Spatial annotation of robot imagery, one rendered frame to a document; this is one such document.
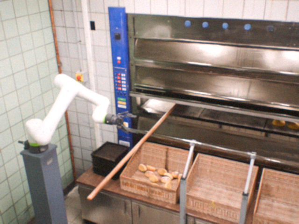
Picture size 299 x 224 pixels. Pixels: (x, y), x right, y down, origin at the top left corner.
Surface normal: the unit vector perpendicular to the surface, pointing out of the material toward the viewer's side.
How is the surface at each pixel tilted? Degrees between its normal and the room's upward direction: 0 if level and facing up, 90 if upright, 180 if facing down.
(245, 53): 70
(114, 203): 90
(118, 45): 90
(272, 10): 90
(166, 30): 94
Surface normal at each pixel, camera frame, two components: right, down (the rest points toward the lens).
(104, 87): -0.43, 0.40
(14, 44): 0.90, 0.16
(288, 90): -0.41, 0.07
